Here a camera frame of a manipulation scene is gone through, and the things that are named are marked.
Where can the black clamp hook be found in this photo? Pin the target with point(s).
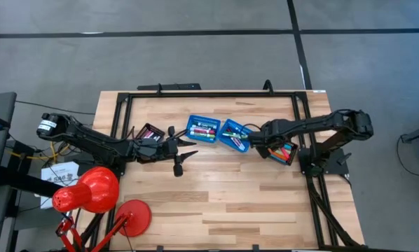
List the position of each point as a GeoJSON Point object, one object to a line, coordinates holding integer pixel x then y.
{"type": "Point", "coordinates": [267, 81]}

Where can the black metal table frame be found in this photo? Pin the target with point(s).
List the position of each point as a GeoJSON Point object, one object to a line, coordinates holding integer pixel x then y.
{"type": "Point", "coordinates": [213, 94]}

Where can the green thin Expo marker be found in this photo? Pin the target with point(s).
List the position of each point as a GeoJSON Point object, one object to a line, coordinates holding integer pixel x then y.
{"type": "Point", "coordinates": [234, 134]}

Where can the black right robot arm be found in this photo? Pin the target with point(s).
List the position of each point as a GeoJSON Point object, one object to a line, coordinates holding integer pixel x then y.
{"type": "Point", "coordinates": [318, 122]}

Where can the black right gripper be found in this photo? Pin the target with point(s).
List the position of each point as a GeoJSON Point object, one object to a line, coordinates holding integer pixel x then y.
{"type": "Point", "coordinates": [270, 134]}

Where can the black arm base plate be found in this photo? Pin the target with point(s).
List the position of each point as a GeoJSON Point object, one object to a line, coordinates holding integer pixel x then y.
{"type": "Point", "coordinates": [335, 161]}

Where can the blue plastic basket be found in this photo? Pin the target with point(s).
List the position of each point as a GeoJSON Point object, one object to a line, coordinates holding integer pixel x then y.
{"type": "Point", "coordinates": [190, 119]}
{"type": "Point", "coordinates": [232, 124]}

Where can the black edge clamp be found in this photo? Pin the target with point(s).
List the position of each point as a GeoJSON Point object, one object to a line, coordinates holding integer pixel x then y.
{"type": "Point", "coordinates": [255, 248]}
{"type": "Point", "coordinates": [159, 248]}

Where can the pink highlighter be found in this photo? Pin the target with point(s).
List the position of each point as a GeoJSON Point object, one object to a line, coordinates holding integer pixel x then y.
{"type": "Point", "coordinates": [286, 153]}

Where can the orange highlighter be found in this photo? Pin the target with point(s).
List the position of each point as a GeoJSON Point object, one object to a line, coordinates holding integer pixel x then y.
{"type": "Point", "coordinates": [276, 155]}

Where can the red thin marker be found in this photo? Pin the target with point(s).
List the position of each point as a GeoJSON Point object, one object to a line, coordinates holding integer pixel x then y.
{"type": "Point", "coordinates": [238, 144]}

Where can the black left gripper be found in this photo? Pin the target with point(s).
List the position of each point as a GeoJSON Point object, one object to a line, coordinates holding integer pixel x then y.
{"type": "Point", "coordinates": [157, 150]}

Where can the pink thin marker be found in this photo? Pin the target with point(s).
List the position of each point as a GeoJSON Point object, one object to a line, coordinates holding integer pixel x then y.
{"type": "Point", "coordinates": [149, 134]}

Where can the red desk lamp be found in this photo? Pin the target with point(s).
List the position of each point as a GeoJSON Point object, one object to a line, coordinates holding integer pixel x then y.
{"type": "Point", "coordinates": [90, 190]}

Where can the green fat Expo marker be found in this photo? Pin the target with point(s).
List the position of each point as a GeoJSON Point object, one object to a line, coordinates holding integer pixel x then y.
{"type": "Point", "coordinates": [202, 135]}

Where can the black capped white marker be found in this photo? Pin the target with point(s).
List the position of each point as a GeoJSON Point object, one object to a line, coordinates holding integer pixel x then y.
{"type": "Point", "coordinates": [206, 125]}

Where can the black mount bar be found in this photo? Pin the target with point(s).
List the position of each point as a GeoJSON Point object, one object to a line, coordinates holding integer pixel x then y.
{"type": "Point", "coordinates": [174, 87]}

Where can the light blue highlighter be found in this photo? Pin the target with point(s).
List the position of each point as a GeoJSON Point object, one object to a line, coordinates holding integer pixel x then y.
{"type": "Point", "coordinates": [290, 146]}

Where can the black plastic basket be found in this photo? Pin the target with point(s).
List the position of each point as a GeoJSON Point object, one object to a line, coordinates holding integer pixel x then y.
{"type": "Point", "coordinates": [160, 132]}
{"type": "Point", "coordinates": [295, 150]}

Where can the white paper sheet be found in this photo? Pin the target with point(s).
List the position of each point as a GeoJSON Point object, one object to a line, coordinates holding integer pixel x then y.
{"type": "Point", "coordinates": [57, 175]}

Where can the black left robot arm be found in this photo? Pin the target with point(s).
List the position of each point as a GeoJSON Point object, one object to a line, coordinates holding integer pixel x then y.
{"type": "Point", "coordinates": [90, 140]}

